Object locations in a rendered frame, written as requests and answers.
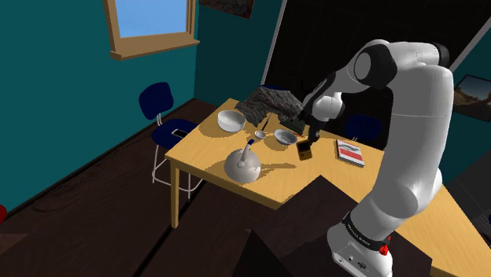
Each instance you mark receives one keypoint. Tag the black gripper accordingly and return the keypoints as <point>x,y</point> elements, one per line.
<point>313,131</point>

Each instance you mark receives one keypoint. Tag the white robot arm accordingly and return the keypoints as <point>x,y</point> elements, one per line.
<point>418,126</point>

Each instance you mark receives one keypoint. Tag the dark green flat box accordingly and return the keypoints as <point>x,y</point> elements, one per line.
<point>293,125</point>

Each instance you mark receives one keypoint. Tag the small white bowl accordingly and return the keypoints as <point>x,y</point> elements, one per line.
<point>285,136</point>

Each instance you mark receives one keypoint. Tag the red and white book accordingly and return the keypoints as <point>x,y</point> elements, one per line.
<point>349,152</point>

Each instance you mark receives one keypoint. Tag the blue chair with metal legs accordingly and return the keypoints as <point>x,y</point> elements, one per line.
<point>362,128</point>
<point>163,132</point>

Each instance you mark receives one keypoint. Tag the grey rough cloth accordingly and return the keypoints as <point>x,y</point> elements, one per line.
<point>268,104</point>

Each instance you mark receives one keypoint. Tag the silver spoon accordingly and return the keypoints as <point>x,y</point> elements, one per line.
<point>260,134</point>

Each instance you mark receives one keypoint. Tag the light wooden table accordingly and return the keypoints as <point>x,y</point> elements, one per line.
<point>284,180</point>

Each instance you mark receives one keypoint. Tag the large white bowl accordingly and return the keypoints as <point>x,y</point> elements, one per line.
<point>231,120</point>

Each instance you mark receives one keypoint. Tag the dark robot stand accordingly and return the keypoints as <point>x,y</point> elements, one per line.
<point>307,226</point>

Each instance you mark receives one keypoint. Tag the white and black phone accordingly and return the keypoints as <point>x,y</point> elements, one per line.
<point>179,133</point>

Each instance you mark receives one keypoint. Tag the wooden framed window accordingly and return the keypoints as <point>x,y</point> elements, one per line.
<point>151,28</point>

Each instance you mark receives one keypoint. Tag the red round object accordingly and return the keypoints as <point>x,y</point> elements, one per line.
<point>2,213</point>

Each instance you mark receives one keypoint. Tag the dark reddish wall picture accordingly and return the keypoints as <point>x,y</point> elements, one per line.
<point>229,7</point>

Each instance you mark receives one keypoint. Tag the landscape wall picture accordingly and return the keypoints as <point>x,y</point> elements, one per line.
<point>472,98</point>

